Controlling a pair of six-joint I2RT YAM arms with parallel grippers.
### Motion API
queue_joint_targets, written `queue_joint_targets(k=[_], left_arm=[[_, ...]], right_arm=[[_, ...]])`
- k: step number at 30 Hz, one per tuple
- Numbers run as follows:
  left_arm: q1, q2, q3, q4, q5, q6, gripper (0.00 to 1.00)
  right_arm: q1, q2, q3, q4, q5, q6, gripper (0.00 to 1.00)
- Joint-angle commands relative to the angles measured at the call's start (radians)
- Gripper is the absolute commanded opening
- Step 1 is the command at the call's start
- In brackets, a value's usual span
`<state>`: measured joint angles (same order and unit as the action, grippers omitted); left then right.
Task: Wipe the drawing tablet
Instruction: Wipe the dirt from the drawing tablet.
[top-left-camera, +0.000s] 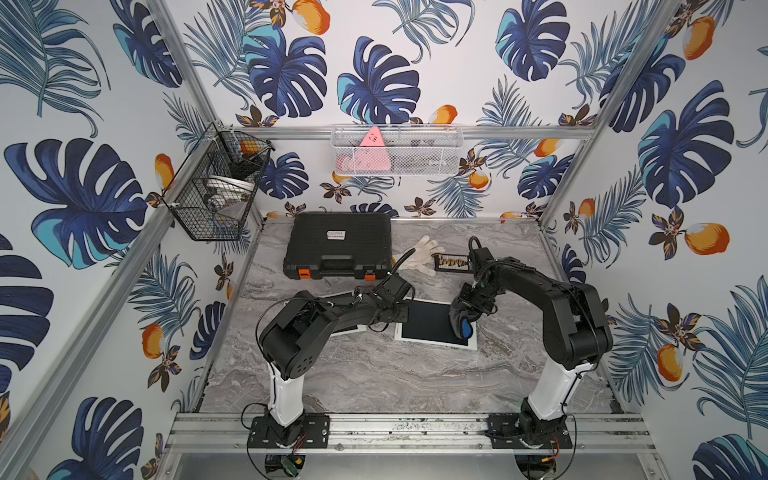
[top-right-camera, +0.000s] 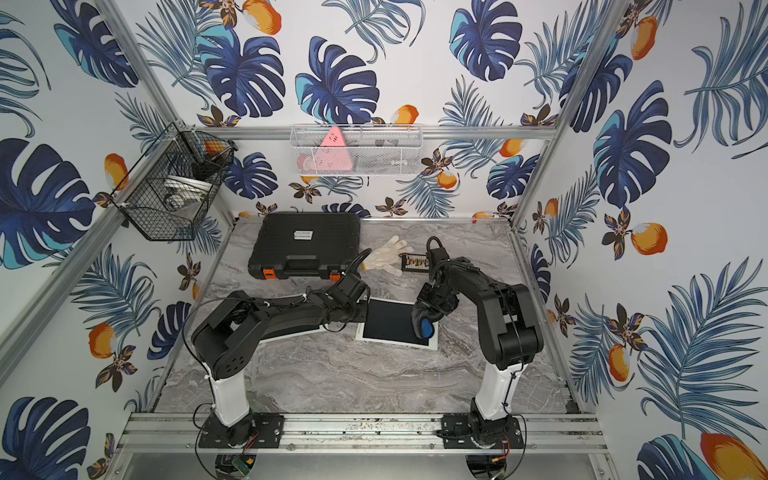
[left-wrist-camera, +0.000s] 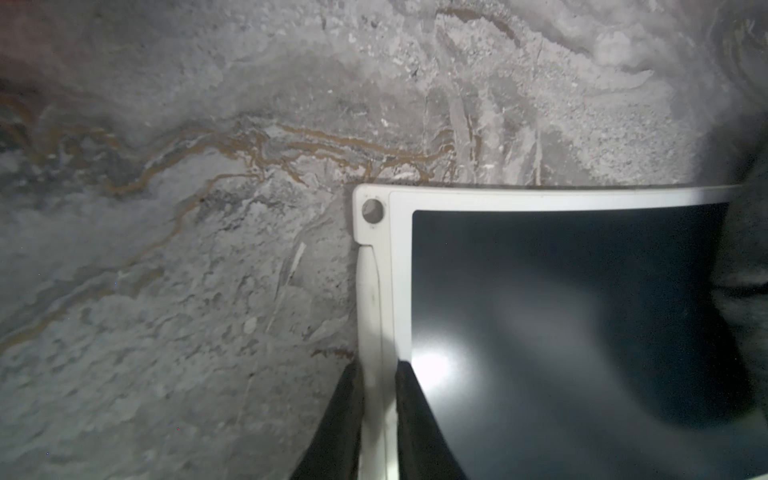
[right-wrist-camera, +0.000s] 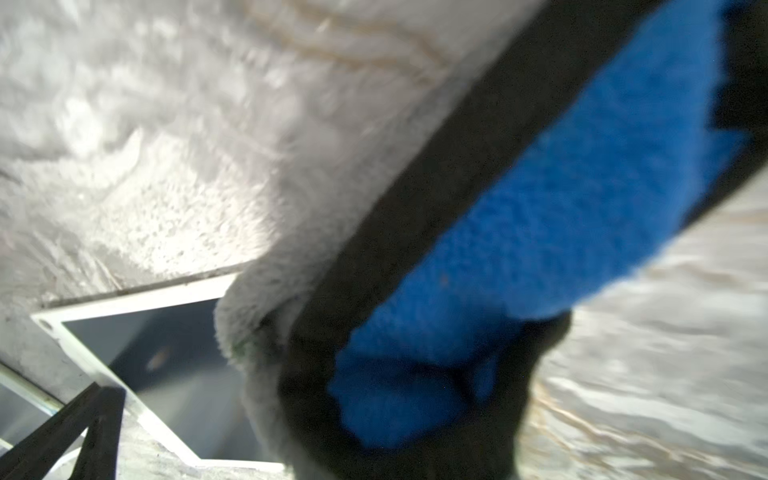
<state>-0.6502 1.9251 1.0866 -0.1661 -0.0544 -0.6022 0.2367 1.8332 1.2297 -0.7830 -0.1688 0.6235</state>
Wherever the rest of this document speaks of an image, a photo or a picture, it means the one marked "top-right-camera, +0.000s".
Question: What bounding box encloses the grey blue wiping cloth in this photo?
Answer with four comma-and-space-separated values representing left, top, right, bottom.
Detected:
411, 302, 443, 340

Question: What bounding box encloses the white drawing tablet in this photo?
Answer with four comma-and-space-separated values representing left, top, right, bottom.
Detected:
355, 298, 438, 350
260, 326, 325, 343

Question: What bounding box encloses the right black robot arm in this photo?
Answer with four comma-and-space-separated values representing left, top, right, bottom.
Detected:
411, 236, 544, 449

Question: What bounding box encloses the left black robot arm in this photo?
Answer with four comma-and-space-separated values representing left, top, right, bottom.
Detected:
191, 248, 372, 447

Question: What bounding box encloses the black screwdriver bit box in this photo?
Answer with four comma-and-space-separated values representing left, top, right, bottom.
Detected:
400, 253, 430, 273

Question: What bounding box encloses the white knit work glove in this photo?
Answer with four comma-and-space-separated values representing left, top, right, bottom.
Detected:
362, 235, 414, 277

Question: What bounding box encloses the black plastic tool case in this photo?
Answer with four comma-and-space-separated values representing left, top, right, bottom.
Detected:
248, 212, 361, 280

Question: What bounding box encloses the pink triangular paper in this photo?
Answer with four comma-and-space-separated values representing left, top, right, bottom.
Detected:
304, 126, 354, 173

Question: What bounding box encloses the silver object in basket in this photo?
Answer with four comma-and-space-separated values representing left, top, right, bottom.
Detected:
162, 176, 212, 212

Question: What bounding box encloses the clear mesh wall shelf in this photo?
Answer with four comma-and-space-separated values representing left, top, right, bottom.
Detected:
290, 124, 423, 176

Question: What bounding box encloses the black wire basket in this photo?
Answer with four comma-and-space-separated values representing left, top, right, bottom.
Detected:
109, 123, 237, 241

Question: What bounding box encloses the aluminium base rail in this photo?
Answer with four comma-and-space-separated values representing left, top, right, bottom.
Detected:
117, 413, 608, 455

